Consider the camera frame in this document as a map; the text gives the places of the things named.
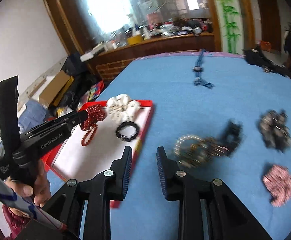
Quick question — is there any leopard print hair tie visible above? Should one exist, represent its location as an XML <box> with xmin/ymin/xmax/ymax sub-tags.
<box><xmin>190</xmin><ymin>136</ymin><xmax>232</xmax><ymax>164</ymax></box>

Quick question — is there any white pearl bracelet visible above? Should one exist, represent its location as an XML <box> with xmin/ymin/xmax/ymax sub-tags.
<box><xmin>173</xmin><ymin>134</ymin><xmax>206</xmax><ymax>168</ymax></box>

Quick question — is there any red bead bracelet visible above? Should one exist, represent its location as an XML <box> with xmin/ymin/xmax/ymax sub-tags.
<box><xmin>80</xmin><ymin>124</ymin><xmax>99</xmax><ymax>147</ymax></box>

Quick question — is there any red checkered scrunchie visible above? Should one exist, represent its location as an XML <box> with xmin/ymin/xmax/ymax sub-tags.
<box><xmin>262</xmin><ymin>165</ymin><xmax>291</xmax><ymax>207</ymax></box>

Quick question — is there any red polka dot scrunchie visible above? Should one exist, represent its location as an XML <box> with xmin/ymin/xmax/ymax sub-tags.
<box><xmin>80</xmin><ymin>104</ymin><xmax>106</xmax><ymax>131</ymax></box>

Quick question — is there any black hair tie with ball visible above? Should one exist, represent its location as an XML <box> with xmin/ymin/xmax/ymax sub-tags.
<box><xmin>115</xmin><ymin>121</ymin><xmax>141</xmax><ymax>142</ymax></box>

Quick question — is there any white cherry print scrunchie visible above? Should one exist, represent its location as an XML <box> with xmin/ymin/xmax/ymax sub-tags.
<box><xmin>106</xmin><ymin>94</ymin><xmax>141</xmax><ymax>125</ymax></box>

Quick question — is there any grey organza scrunchie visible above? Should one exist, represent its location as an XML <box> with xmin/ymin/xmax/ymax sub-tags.
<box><xmin>258</xmin><ymin>109</ymin><xmax>291</xmax><ymax>153</ymax></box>

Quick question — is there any red jewelry box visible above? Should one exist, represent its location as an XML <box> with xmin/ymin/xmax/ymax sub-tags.
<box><xmin>41</xmin><ymin>100</ymin><xmax>155</xmax><ymax>209</ymax></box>

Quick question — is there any person left hand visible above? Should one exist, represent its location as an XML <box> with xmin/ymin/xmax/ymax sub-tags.
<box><xmin>5</xmin><ymin>159</ymin><xmax>51</xmax><ymax>207</ymax></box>

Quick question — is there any cardboard box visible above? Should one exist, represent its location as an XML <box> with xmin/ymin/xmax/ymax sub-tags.
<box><xmin>39</xmin><ymin>70</ymin><xmax>74</xmax><ymax>109</ymax></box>

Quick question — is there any black feather hair clip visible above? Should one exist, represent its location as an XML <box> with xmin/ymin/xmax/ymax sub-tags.
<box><xmin>218</xmin><ymin>119</ymin><xmax>242</xmax><ymax>157</ymax></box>

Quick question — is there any blue tablecloth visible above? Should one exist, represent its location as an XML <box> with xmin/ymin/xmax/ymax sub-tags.
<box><xmin>100</xmin><ymin>56</ymin><xmax>291</xmax><ymax>239</ymax></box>

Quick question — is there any wooden counter shelf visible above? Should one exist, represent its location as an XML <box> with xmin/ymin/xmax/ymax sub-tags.
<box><xmin>86</xmin><ymin>33</ymin><xmax>221</xmax><ymax>81</ymax></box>

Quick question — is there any blue striped bolo tie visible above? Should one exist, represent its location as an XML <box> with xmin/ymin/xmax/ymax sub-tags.
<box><xmin>193</xmin><ymin>49</ymin><xmax>214</xmax><ymax>89</ymax></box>

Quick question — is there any yellow container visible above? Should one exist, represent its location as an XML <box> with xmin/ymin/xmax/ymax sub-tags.
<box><xmin>127</xmin><ymin>35</ymin><xmax>143</xmax><ymax>46</ymax></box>

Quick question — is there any black bag on table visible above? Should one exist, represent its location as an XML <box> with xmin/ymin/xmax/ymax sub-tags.
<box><xmin>243</xmin><ymin>46</ymin><xmax>288</xmax><ymax>76</ymax></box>

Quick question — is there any bamboo wall decoration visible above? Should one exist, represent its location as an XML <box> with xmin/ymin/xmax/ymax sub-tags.
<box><xmin>214</xmin><ymin>0</ymin><xmax>244</xmax><ymax>55</ymax></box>

